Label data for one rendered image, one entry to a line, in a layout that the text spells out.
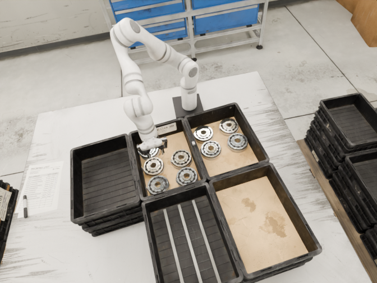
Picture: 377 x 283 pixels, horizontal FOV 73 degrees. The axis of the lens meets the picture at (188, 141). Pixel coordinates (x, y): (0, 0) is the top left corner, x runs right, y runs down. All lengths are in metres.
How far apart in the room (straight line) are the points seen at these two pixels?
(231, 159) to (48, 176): 1.06
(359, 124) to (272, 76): 1.27
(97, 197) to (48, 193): 0.39
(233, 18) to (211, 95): 1.51
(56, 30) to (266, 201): 3.55
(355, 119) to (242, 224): 1.26
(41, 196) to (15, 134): 1.66
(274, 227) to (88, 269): 0.85
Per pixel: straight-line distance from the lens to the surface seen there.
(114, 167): 1.38
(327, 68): 3.30
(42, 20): 4.08
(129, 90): 0.97
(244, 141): 1.33
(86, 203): 1.34
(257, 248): 1.14
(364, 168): 2.03
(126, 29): 1.06
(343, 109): 2.15
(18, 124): 3.33
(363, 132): 2.06
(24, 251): 1.56
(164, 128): 1.36
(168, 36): 3.07
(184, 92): 1.47
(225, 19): 3.12
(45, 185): 1.67
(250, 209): 1.19
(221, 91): 1.81
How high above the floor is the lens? 1.93
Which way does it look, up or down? 53 degrees down
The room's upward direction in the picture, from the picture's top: 9 degrees counter-clockwise
